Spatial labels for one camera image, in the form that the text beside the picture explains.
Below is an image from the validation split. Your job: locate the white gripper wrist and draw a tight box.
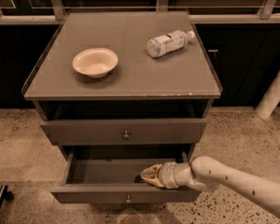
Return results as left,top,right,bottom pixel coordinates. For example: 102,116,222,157
140,162,196,189

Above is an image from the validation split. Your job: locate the grey drawer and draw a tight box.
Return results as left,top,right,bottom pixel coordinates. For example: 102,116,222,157
41,119,206,146
51,147,200,203

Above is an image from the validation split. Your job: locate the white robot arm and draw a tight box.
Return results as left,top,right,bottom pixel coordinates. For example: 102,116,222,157
140,156,280,218

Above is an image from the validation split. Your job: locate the grey drawer cabinet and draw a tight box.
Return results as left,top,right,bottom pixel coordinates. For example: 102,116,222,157
22,15,222,153

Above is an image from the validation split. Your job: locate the grey top drawer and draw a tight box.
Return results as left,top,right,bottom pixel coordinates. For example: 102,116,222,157
41,119,206,146

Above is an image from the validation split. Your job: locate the white paper bowl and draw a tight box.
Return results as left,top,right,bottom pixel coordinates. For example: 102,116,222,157
72,48,119,78

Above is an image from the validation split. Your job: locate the clear plastic water bottle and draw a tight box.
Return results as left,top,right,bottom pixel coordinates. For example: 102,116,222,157
147,30,195,58

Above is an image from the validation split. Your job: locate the white diagonal pole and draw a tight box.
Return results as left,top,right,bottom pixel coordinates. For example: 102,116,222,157
256,70,280,119

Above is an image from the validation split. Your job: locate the metal railing ledge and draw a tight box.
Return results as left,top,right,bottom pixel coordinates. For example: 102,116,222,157
0,0,280,24

